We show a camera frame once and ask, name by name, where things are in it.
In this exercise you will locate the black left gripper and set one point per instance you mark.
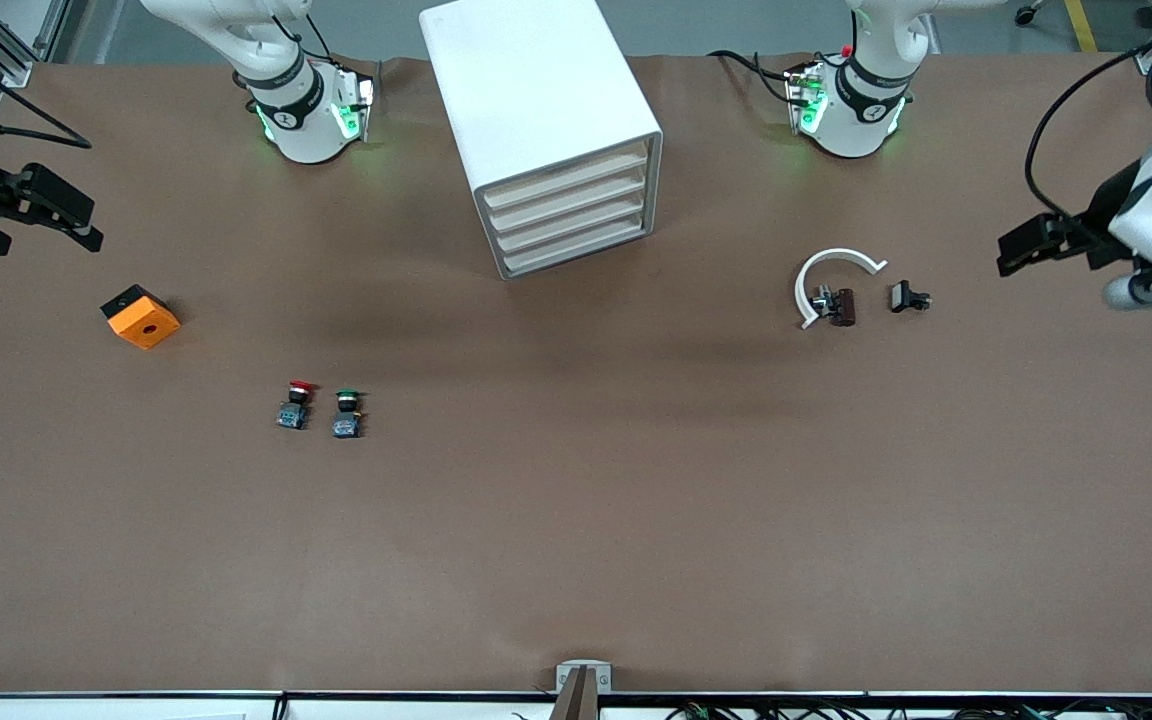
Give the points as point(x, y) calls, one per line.
point(1099, 222)

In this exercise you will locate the red push button switch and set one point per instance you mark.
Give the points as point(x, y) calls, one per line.
point(294, 412)

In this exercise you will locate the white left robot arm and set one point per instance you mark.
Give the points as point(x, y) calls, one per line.
point(861, 120)

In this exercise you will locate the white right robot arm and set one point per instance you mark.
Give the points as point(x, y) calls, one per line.
point(301, 120)

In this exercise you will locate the orange box with hole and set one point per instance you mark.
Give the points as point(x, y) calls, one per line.
point(146, 325)

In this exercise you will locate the small black electrical component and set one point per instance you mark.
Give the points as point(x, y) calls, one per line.
point(902, 296)

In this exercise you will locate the small brown electrical component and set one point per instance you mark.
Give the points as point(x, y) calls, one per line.
point(844, 306)

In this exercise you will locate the black caster wheel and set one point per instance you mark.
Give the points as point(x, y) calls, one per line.
point(1028, 14)

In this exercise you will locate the white curved plastic bracket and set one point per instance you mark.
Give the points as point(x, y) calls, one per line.
point(800, 292)

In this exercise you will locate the green push button switch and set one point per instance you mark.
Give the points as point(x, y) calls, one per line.
point(346, 425)

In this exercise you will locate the metal table edge bracket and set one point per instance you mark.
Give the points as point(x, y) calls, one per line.
point(584, 690)

